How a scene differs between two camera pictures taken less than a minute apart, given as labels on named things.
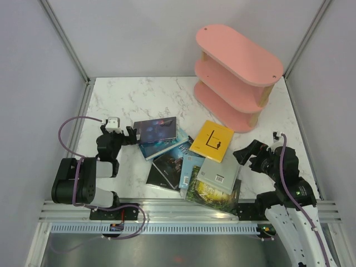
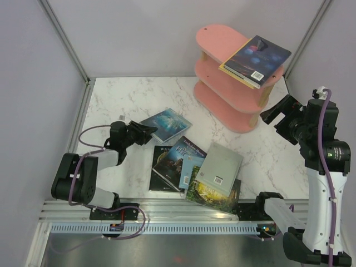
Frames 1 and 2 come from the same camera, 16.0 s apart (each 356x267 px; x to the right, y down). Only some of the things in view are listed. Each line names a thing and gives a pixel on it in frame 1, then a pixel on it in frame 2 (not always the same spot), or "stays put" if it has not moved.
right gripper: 242,154 -> 289,105
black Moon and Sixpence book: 166,173 -> 157,183
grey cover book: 222,176 stays put
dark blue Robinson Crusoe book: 156,129 -> 257,61
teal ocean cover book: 149,149 -> 169,124
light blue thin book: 188,162 stays put
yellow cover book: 212,141 -> 231,59
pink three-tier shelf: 234,77 stays put
